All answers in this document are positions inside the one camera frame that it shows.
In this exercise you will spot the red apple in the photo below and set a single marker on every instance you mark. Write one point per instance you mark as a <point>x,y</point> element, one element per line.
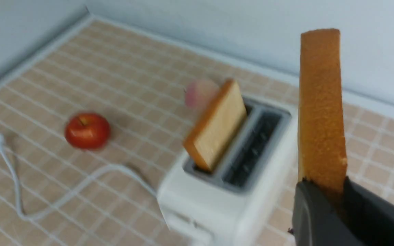
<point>87,131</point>

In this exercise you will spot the toast slice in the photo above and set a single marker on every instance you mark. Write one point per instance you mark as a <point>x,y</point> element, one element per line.
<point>217,125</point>
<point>321,140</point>

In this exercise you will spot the white two-slot toaster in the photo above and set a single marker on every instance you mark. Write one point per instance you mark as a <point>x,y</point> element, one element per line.
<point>230,206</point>

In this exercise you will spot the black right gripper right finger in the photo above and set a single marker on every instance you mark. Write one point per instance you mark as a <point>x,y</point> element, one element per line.
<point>370,218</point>

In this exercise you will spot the pink peach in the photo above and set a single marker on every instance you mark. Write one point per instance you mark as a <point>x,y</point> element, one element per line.
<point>199,93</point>

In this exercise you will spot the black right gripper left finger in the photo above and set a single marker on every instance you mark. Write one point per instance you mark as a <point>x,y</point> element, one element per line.
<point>315,221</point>

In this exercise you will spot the checkered orange tablecloth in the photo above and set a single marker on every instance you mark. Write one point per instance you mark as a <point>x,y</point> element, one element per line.
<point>137,84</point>

